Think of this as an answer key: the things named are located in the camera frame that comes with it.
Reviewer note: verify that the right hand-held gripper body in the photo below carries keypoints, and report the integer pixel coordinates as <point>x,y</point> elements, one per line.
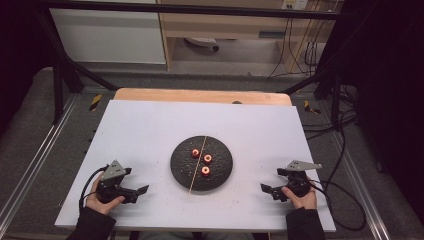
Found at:
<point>298,181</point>

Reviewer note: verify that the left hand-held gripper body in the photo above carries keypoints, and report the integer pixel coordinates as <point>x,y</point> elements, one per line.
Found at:
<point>111,173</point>

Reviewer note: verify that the black round plate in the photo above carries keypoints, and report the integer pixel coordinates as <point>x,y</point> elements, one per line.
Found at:
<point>183,166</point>

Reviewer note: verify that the bamboo skewer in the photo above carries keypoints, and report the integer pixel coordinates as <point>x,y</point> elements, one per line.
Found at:
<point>193,180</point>

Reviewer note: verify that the person's right hand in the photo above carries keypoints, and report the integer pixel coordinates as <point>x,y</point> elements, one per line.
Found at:
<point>305,201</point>

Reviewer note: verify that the person's left hand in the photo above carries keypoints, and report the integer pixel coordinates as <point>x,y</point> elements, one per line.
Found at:
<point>96,203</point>

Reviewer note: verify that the yellow black tape marker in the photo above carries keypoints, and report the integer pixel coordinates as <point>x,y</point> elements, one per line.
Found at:
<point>311,108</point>

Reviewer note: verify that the black curtain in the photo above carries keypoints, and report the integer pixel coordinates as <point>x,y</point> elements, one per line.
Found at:
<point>20,50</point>
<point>390,83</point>

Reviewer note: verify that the white cabinet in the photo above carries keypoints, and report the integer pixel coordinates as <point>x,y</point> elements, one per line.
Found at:
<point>106,36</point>

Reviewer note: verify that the white chair base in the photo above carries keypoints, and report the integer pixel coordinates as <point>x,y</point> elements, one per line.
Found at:
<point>201,41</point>

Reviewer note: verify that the wooden desk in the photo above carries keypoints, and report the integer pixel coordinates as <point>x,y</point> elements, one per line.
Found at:
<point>213,25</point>

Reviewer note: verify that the aluminium floor rail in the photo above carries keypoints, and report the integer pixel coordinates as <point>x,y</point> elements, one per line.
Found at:
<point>40,153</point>
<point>363,190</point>

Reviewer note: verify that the black metal frame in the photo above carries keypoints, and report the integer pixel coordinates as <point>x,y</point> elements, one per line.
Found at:
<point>166,8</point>

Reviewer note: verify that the wall socket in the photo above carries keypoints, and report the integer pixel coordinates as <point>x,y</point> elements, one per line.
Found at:
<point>295,4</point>

